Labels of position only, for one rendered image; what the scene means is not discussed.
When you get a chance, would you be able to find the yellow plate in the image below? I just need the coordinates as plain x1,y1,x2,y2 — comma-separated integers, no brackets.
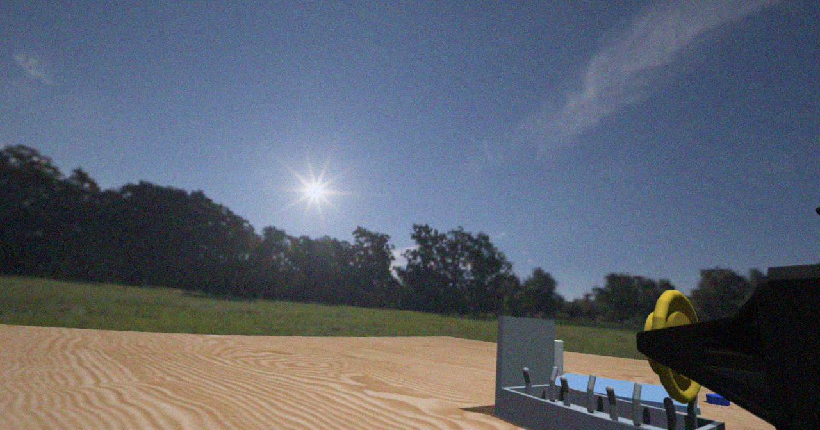
644,290,701,404

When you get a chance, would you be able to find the dark grey dish rack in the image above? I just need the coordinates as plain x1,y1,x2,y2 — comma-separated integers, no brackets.
495,315,725,430

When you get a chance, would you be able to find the light blue square mat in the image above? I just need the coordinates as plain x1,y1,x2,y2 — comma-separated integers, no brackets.
555,373,701,415

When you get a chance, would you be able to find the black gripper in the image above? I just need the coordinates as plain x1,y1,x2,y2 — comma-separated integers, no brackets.
636,264,820,430

